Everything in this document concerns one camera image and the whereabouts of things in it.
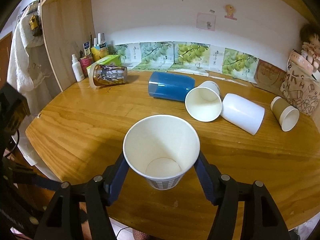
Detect grey checkered paper cup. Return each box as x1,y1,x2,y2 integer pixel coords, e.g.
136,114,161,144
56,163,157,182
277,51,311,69
123,114,200,191

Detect brown printed paper cup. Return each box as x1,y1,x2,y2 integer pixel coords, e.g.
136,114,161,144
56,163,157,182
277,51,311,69
88,64,127,89

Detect translucent white plastic cup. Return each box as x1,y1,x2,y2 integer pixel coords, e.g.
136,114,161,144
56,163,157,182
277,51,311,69
221,93,265,135

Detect olive green paper cup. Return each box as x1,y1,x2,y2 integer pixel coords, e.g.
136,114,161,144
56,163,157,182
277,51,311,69
270,96,299,132

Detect white paper cup leaf print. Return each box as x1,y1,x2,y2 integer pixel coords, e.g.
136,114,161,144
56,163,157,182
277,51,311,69
184,81,222,122

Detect blue plastic cup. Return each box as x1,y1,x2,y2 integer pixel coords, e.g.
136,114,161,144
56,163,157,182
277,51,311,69
148,72,195,102

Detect white lace cloth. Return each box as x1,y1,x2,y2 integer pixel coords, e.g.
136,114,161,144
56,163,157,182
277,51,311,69
7,2,60,115

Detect white lotion bottle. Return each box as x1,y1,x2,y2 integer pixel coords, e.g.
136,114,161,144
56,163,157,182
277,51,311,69
72,54,85,82

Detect pink pen holder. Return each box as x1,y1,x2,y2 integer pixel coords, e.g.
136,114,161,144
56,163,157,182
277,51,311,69
79,54,94,77

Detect green tissue box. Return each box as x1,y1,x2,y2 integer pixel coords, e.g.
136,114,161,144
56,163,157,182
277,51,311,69
86,55,121,74

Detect brown cardboard sheet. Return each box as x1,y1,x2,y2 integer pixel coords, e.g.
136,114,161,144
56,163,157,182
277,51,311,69
253,59,286,96

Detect grape print paper sheet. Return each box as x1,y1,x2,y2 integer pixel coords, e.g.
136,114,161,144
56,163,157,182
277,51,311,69
108,41,259,83

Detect doll with brown hair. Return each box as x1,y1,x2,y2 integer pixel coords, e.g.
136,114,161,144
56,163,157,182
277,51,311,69
299,23,320,70

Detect black cable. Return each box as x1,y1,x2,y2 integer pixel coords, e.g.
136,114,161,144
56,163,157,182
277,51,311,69
2,128,21,158

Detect pink wall note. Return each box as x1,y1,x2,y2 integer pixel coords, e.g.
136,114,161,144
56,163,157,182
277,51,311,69
196,12,216,31

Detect yellow fish wall sticker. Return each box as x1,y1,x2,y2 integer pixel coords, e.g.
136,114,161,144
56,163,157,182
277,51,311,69
225,4,237,21

